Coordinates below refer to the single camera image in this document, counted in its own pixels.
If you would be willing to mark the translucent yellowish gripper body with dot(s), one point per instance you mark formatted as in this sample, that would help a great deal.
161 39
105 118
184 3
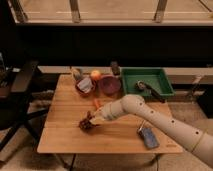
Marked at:
96 119

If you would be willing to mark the dark red grape bunch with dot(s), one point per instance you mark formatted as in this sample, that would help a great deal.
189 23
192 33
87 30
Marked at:
85 124

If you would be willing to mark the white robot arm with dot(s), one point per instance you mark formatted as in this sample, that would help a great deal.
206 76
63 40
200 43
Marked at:
197 142

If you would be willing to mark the green plastic tray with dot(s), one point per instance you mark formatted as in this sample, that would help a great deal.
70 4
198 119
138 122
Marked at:
155 77

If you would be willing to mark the purple bowl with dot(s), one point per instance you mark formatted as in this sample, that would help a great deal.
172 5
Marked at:
109 85

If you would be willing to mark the red bowl with white cloth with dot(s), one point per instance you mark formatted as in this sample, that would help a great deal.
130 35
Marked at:
85 86

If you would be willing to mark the orange apple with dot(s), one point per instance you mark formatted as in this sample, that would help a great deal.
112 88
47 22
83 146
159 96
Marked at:
95 75

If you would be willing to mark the wooden folding table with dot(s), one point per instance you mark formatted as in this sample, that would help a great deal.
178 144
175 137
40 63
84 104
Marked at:
61 132

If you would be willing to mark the metal spoon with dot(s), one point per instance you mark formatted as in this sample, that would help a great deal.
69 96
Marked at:
141 126

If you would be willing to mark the dark small bottle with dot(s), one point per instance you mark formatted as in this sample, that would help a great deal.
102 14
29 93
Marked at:
115 68

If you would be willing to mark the blue sponge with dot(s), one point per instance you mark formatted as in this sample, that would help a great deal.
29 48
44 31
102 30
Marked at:
149 138

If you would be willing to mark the black office chair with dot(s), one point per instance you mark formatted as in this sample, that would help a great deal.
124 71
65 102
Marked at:
15 98

